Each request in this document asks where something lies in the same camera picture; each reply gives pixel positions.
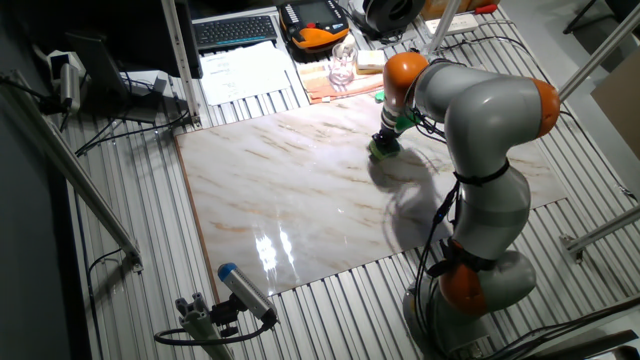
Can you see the grey camera on mount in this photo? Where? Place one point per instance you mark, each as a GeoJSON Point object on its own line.
{"type": "Point", "coordinates": [70, 85]}

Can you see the black computer monitor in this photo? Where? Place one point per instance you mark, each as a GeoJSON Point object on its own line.
{"type": "Point", "coordinates": [125, 30]}

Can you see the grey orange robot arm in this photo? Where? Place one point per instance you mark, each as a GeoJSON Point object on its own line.
{"type": "Point", "coordinates": [490, 125]}

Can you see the aluminium camera mount profile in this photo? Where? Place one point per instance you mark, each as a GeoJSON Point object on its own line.
{"type": "Point", "coordinates": [200, 325]}

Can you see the orange striped cloth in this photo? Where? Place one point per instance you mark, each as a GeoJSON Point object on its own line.
{"type": "Point", "coordinates": [320, 85]}

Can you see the brown cardboard sheet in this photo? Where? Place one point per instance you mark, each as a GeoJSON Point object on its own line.
{"type": "Point", "coordinates": [620, 110]}

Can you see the clear glass beaker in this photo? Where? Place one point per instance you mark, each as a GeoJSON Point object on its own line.
{"type": "Point", "coordinates": [342, 67]}

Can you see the brown cardboard box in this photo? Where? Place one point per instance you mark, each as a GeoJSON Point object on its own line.
{"type": "Point", "coordinates": [430, 7]}

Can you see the white power strip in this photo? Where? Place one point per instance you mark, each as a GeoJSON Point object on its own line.
{"type": "Point", "coordinates": [462, 22]}

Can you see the black round fan housing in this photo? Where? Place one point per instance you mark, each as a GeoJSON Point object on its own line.
{"type": "Point", "coordinates": [395, 15]}

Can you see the black monitor stand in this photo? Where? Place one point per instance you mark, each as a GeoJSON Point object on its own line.
{"type": "Point", "coordinates": [100, 65]}

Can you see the printed white paper sheet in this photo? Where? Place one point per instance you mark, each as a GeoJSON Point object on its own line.
{"type": "Point", "coordinates": [245, 75]}

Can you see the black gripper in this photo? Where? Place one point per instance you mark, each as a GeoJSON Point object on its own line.
{"type": "Point", "coordinates": [385, 135]}

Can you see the silver camera with blue cap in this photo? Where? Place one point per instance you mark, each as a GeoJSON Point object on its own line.
{"type": "Point", "coordinates": [245, 290]}

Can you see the black keyboard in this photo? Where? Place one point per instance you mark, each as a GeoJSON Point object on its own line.
{"type": "Point", "coordinates": [235, 31]}

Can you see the green sponge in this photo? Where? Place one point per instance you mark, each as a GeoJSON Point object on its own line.
{"type": "Point", "coordinates": [386, 150]}

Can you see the white yellow sponge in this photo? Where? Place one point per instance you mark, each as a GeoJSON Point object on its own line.
{"type": "Point", "coordinates": [371, 60]}

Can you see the orange black teach pendant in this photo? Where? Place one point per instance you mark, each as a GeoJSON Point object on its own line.
{"type": "Point", "coordinates": [315, 32]}

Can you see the aluminium frame beam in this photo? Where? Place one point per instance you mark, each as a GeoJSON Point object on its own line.
{"type": "Point", "coordinates": [605, 227]}
{"type": "Point", "coordinates": [600, 52]}
{"type": "Point", "coordinates": [75, 170]}
{"type": "Point", "coordinates": [442, 27]}
{"type": "Point", "coordinates": [180, 60]}

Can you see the black chair base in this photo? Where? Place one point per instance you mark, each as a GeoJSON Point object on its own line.
{"type": "Point", "coordinates": [625, 7]}

